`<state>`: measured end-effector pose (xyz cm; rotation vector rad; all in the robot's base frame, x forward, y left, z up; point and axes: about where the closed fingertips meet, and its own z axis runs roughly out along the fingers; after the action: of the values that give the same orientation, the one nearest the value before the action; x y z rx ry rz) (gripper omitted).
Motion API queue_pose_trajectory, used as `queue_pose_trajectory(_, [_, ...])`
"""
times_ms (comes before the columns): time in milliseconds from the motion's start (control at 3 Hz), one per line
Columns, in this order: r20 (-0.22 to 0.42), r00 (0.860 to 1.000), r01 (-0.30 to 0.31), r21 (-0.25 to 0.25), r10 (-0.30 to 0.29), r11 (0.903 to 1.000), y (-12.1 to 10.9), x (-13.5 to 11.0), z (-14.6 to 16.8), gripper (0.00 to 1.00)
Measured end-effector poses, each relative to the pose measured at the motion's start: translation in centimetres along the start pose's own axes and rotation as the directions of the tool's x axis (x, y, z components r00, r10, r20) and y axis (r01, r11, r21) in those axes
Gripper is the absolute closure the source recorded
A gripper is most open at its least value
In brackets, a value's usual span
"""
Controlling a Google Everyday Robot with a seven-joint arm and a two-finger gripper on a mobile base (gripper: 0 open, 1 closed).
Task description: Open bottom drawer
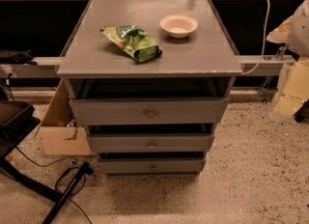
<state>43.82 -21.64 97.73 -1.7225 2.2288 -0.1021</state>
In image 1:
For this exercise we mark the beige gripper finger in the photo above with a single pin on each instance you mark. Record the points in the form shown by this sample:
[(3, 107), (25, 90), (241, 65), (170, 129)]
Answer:
[(295, 91)]

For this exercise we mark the grey bottom drawer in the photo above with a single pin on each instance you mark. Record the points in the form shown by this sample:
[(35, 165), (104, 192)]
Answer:
[(194, 165)]

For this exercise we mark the grey drawer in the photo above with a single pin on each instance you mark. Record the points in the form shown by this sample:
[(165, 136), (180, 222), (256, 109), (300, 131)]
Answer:
[(148, 111), (150, 143), (194, 165)]

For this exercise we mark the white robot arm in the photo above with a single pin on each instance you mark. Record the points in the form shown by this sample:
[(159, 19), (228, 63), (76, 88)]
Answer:
[(294, 32)]

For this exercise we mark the grey top drawer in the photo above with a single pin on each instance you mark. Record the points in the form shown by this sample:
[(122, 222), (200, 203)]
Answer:
[(148, 111)]

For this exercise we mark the grey drawer cabinet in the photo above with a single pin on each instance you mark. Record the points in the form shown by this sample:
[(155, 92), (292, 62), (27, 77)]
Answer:
[(149, 80)]

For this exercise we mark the grey middle drawer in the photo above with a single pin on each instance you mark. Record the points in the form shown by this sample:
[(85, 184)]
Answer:
[(150, 143)]

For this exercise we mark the white paper bowl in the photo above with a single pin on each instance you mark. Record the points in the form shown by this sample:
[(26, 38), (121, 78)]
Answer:
[(178, 26)]

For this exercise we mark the green snack bag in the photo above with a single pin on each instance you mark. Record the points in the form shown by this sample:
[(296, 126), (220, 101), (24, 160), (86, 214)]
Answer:
[(134, 41)]

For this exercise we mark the cardboard box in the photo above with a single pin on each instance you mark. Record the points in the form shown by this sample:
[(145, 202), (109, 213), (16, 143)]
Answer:
[(61, 133)]

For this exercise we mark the black stand with tray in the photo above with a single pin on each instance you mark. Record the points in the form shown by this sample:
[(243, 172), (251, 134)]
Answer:
[(16, 122)]

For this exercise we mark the black object on rail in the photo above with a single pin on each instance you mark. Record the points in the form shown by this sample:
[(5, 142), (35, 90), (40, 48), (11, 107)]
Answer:
[(18, 57)]

